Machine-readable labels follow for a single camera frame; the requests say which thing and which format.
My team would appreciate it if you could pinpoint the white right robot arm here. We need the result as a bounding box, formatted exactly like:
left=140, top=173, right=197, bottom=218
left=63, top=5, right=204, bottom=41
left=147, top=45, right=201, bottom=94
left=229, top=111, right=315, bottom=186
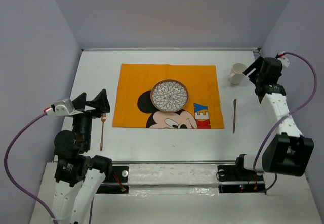
left=233, top=52, right=317, bottom=180

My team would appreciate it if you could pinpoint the white ceramic mug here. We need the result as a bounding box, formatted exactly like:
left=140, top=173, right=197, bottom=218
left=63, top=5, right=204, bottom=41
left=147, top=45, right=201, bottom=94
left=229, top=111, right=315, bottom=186
left=228, top=63, right=247, bottom=85

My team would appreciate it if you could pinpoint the orange cartoon cloth placemat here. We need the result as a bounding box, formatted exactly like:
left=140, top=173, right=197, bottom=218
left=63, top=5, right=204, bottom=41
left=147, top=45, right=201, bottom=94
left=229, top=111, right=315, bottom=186
left=113, top=64, right=224, bottom=129

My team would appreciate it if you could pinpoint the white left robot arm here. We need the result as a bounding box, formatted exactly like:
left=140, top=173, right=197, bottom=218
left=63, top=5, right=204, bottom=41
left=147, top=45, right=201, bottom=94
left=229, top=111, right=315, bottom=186
left=51, top=89, right=112, bottom=223

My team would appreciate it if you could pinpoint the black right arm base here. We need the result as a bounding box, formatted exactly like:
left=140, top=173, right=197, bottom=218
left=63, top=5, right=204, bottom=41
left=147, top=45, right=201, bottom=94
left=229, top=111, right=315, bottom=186
left=216, top=165, right=266, bottom=194

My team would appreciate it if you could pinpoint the copper fork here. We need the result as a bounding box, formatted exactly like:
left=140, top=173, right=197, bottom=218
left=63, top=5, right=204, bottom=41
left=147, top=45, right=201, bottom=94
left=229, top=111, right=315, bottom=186
left=100, top=113, right=106, bottom=152

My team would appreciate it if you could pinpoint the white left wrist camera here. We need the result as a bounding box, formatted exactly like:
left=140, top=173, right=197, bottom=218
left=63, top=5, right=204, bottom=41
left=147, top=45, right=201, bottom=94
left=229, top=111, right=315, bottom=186
left=44, top=98, right=82, bottom=117

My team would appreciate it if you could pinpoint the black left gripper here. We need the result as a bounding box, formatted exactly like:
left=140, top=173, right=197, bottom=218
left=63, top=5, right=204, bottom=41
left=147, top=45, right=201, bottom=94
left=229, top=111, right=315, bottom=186
left=71, top=87, right=110, bottom=149

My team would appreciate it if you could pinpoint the patterned ceramic plate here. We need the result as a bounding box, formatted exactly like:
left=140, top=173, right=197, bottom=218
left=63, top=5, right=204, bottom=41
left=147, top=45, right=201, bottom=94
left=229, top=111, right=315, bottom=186
left=150, top=79, right=189, bottom=113

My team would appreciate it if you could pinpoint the copper knife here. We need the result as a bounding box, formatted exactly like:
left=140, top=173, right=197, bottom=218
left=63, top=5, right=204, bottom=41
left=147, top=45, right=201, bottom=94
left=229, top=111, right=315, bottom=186
left=233, top=98, right=237, bottom=134

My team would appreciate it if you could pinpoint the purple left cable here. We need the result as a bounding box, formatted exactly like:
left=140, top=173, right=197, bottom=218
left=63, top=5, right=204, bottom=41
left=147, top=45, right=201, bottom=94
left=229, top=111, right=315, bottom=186
left=4, top=110, right=94, bottom=224

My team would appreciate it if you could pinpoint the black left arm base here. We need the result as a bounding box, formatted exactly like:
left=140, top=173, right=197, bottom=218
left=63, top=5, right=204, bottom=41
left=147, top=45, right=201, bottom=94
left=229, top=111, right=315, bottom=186
left=97, top=165, right=129, bottom=194

